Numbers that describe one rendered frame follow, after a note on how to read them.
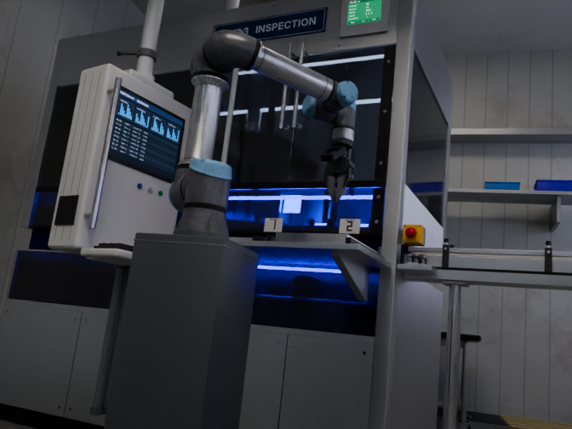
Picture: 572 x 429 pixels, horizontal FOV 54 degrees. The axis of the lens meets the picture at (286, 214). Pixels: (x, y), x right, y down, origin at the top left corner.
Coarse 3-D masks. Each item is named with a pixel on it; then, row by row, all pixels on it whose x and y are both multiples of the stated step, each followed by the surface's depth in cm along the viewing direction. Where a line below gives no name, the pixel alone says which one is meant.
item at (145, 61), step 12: (156, 0) 253; (156, 12) 252; (144, 24) 253; (156, 24) 252; (144, 36) 250; (156, 36) 252; (144, 48) 248; (156, 48) 252; (144, 60) 247; (156, 60) 252; (144, 72) 245
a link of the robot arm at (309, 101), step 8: (304, 104) 189; (312, 104) 185; (320, 104) 184; (304, 112) 188; (312, 112) 187; (320, 112) 186; (328, 112) 184; (336, 112) 190; (320, 120) 191; (328, 120) 191
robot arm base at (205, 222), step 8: (184, 208) 150; (192, 208) 148; (200, 208) 147; (208, 208) 147; (216, 208) 148; (224, 208) 151; (184, 216) 148; (192, 216) 146; (200, 216) 146; (208, 216) 146; (216, 216) 148; (224, 216) 151; (184, 224) 146; (192, 224) 145; (200, 224) 145; (208, 224) 146; (216, 224) 147; (224, 224) 149; (176, 232) 147; (184, 232) 145; (192, 232) 144; (200, 232) 144; (208, 232) 144; (216, 232) 146; (224, 232) 148
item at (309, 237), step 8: (280, 232) 194; (288, 232) 193; (280, 240) 193; (288, 240) 192; (296, 240) 191; (304, 240) 189; (312, 240) 188; (320, 240) 187; (328, 240) 186; (336, 240) 184; (344, 240) 183
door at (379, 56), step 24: (384, 48) 237; (336, 72) 244; (360, 72) 239; (360, 96) 236; (312, 120) 243; (360, 120) 234; (312, 144) 241; (360, 144) 231; (312, 168) 238; (360, 168) 229
